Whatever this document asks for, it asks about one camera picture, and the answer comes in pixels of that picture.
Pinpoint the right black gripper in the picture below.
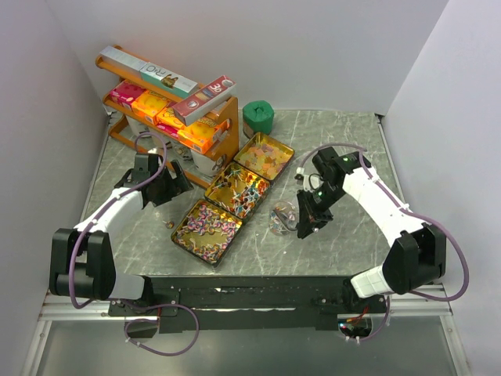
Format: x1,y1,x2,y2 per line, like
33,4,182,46
297,181,347,238

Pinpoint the metal candy scoop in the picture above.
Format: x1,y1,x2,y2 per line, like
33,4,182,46
281,203,299,232

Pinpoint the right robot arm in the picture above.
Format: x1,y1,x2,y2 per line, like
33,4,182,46
295,146,446,313

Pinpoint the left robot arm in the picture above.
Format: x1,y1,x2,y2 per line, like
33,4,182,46
49,153,193,315

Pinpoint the tin of pastel candies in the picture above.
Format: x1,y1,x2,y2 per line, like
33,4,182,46
233,132,294,182

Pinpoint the clear plastic cup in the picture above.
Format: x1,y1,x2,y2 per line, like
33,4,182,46
269,201,294,236

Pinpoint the orange wooden shelf rack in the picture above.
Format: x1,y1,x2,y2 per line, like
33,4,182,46
96,45,239,187

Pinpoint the orange snack box right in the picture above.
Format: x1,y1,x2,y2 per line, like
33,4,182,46
178,121,229,154

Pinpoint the orange snack box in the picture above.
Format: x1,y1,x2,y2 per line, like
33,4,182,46
132,90,170,125
178,121,229,154

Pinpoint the yellow pink snack box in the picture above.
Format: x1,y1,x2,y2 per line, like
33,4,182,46
156,107,185,136

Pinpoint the tin of swirl lollipops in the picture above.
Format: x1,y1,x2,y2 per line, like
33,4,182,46
171,199,243,267

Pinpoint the tin of round lollipops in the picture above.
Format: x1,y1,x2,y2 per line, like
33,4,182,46
204,162,271,223

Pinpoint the red white long box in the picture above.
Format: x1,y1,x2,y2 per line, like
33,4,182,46
172,75,236,126

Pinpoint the orange snack box left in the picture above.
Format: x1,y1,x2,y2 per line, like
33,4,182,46
132,90,170,125

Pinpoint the green covered jar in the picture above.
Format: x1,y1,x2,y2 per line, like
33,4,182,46
243,100,275,139

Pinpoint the white teal cat box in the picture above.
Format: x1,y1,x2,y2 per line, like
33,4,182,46
139,62,198,99

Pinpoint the grey long box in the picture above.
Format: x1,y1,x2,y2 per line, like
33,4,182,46
99,45,147,78

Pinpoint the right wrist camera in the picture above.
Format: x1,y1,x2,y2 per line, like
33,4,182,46
294,166,305,186

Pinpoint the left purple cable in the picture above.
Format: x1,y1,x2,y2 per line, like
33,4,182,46
68,132,200,357

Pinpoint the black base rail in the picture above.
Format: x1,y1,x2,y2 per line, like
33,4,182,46
108,276,386,334

